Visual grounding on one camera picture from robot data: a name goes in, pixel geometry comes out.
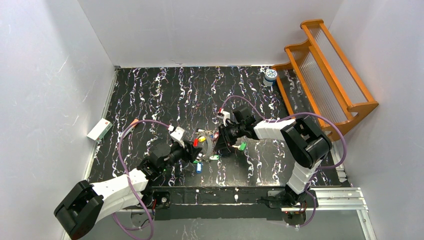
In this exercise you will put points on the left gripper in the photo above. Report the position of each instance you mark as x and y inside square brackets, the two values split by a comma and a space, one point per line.
[187, 150]

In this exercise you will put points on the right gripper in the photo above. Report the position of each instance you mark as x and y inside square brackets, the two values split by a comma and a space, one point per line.
[223, 137]

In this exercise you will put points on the keyring with coloured tags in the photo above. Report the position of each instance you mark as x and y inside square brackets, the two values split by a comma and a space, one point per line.
[205, 139]

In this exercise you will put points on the green tagged key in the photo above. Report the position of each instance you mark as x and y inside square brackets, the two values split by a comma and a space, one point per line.
[241, 147]

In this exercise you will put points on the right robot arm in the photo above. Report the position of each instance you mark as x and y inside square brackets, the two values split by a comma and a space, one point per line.
[307, 143]

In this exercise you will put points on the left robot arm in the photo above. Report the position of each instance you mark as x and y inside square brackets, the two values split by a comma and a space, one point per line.
[87, 203]

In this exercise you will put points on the small white blue jar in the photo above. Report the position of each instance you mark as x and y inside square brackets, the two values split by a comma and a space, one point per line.
[270, 77]

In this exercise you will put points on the white cardboard box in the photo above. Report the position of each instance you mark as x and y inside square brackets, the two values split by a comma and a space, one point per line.
[99, 130]

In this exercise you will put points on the orange wooden rack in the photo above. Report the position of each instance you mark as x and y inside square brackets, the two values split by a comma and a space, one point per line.
[319, 78]

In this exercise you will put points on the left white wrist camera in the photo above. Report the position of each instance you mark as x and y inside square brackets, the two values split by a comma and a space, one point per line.
[177, 134]

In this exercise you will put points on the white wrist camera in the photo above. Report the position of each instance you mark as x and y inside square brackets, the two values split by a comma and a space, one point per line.
[224, 117]
[177, 134]

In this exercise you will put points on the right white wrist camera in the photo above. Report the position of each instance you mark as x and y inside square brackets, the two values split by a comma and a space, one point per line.
[224, 117]

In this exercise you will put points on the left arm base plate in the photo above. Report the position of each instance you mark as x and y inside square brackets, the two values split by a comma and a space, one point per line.
[156, 200]

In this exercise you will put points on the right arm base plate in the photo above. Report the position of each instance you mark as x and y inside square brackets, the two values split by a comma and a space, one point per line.
[277, 199]

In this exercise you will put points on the aluminium rail frame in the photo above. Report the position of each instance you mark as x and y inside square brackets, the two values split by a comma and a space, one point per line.
[241, 203]

